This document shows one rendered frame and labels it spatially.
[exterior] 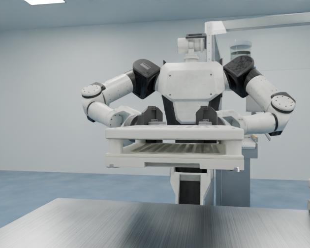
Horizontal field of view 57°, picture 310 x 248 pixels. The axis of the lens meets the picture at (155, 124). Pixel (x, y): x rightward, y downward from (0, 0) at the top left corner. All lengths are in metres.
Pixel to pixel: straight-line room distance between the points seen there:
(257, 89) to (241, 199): 1.21
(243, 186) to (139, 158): 1.73
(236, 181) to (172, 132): 1.72
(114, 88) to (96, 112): 0.18
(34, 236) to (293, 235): 0.44
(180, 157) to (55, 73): 5.72
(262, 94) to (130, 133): 0.73
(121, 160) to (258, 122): 0.59
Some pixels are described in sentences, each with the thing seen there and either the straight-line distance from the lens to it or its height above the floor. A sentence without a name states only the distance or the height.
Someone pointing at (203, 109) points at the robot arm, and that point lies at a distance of 0.78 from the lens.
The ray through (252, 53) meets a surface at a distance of 2.00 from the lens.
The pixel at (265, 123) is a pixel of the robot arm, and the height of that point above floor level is 1.03.
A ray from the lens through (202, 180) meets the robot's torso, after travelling 1.15.
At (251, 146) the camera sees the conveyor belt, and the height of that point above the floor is 0.86.
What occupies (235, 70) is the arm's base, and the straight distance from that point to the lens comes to 1.23.
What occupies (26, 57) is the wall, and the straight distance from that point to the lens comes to 6.55.
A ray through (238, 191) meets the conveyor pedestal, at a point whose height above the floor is 0.53.
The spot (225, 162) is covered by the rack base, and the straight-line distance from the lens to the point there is 0.50.
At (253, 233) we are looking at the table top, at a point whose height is 0.85.
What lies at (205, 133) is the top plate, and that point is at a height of 1.02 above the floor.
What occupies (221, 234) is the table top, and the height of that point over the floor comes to 0.85.
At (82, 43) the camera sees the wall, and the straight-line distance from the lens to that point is 6.02.
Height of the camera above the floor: 1.04
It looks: 1 degrees down
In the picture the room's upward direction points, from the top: straight up
